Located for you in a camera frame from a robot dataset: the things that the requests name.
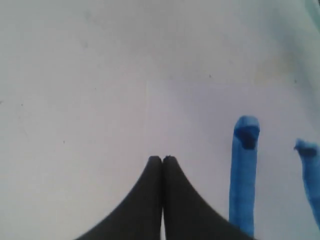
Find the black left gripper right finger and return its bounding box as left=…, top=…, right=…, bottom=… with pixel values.
left=162, top=156, right=253, bottom=240

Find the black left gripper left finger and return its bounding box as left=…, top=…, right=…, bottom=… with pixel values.
left=78, top=156, right=162, bottom=240

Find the white paper sheet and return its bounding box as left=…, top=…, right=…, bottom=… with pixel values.
left=145, top=81, right=320, bottom=240

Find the white square paint dish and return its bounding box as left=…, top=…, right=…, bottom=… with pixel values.
left=305, top=0, right=320, bottom=22

